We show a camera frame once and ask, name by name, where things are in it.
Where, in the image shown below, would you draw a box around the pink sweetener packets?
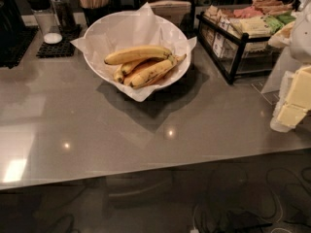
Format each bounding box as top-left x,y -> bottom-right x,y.
233,6 -> 262,18

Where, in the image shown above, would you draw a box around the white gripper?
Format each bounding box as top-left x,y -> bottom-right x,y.
270,65 -> 311,133

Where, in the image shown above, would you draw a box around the white paper liner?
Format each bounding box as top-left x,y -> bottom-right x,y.
70,2 -> 198,103

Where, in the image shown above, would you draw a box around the small lower-left banana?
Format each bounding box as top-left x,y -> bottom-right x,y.
113,66 -> 124,83

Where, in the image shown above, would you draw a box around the dark pepper shaker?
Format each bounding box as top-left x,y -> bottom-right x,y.
51,0 -> 77,32

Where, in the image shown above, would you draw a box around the glass sugar dispenser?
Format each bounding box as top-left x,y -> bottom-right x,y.
26,0 -> 62,45

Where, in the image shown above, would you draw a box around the black wire condiment rack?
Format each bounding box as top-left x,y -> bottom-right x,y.
196,14 -> 282,84

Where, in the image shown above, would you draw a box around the brown sugar packets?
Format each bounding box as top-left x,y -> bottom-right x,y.
252,0 -> 293,16

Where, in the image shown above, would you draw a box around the yellow banana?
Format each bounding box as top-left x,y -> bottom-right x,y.
129,54 -> 186,89
104,45 -> 172,65

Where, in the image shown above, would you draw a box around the middle hidden banana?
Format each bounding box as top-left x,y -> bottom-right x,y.
121,58 -> 147,75

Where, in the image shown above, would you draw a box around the large black mat left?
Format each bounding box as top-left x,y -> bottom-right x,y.
0,26 -> 38,69

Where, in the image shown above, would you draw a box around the green sweetener packets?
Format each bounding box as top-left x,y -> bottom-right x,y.
264,14 -> 295,34

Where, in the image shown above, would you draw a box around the white bowl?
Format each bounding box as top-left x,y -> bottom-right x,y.
82,10 -> 192,91

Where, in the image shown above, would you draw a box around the black rubber mat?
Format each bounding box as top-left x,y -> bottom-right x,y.
36,25 -> 82,58

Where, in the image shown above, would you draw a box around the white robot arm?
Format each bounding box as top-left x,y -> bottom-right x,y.
270,0 -> 311,132

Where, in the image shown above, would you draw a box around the cup of wooden stirrers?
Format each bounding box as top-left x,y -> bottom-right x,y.
79,0 -> 109,26

